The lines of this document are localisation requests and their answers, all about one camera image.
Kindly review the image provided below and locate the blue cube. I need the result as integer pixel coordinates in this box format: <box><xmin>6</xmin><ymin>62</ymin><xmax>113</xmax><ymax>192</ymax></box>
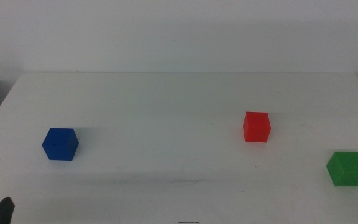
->
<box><xmin>41</xmin><ymin>127</ymin><xmax>80</xmax><ymax>161</ymax></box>

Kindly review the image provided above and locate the green cube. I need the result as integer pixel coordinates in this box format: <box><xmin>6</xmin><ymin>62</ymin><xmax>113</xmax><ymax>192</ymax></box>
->
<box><xmin>326</xmin><ymin>151</ymin><xmax>358</xmax><ymax>187</ymax></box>

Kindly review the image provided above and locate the red cube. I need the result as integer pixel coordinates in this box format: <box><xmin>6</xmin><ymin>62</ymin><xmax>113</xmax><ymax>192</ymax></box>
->
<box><xmin>242</xmin><ymin>111</ymin><xmax>272</xmax><ymax>143</ymax></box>

